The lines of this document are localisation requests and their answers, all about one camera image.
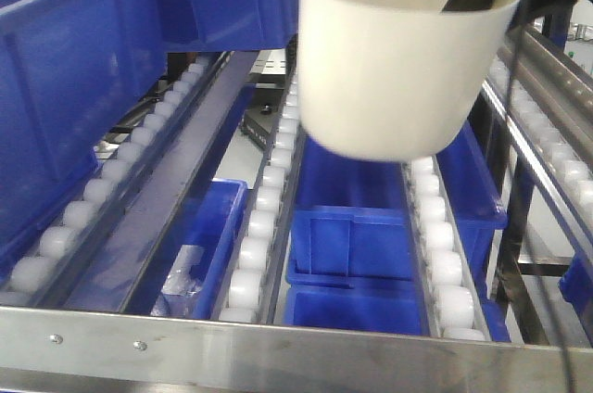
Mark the white plastic bin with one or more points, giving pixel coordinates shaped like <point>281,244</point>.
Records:
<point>392,80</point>

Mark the black device below shelf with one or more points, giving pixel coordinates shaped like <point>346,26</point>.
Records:
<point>257,123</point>

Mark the blue bin lower middle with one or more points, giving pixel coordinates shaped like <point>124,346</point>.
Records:
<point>350,225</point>

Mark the blue bin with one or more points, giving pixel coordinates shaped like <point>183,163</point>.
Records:
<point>350,225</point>
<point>576,286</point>
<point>394,311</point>
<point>203,238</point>

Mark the blue bin far right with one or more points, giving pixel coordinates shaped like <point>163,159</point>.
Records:
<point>576,286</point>

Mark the blue bin lower front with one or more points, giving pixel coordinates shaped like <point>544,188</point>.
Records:
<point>394,311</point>

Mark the blue bin lower left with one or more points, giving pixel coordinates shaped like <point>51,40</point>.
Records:
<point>203,238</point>

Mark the far right white roller track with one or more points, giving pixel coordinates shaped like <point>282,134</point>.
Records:
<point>571,172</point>

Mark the white roller track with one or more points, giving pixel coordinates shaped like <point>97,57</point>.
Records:
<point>571,172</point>
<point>86,214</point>
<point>251,283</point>
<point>453,306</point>

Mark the middle right white roller track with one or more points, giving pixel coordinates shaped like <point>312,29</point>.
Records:
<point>453,306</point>

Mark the middle left white roller track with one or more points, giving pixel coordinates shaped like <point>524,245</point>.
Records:
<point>251,283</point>

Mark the large blue crate left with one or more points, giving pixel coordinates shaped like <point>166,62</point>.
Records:
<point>70,69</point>

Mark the far left white roller track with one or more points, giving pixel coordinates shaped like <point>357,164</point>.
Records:
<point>86,214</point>

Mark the steel divider rail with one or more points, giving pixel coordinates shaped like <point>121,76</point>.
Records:
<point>129,268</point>

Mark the steel front rail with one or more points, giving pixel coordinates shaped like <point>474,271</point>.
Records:
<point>71,351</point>

